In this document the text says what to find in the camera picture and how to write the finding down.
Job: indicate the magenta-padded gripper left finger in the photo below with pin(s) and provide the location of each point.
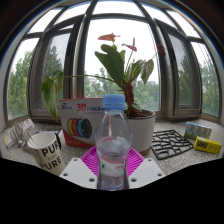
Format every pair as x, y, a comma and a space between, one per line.
80, 170

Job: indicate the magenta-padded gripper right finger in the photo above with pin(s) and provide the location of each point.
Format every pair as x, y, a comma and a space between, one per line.
146, 170

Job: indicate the clear water bottle blue cap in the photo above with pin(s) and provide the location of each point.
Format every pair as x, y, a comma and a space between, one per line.
113, 150

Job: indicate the black openwork trivet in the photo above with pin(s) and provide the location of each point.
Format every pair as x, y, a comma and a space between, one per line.
170, 145

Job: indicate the cream paper cup black lettering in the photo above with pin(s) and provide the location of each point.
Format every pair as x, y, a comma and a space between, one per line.
46, 153

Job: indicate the potted anthurium in white pot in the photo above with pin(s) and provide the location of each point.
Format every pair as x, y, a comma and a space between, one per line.
141, 130

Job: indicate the white red filament spool box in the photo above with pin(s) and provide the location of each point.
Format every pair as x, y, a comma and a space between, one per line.
81, 116

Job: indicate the yellow oblong box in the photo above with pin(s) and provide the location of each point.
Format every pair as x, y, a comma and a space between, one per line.
206, 145

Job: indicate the light blue small box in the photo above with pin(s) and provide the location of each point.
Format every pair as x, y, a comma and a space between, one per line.
198, 130

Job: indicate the dark-framed bay window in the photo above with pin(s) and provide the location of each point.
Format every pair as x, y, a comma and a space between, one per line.
76, 56

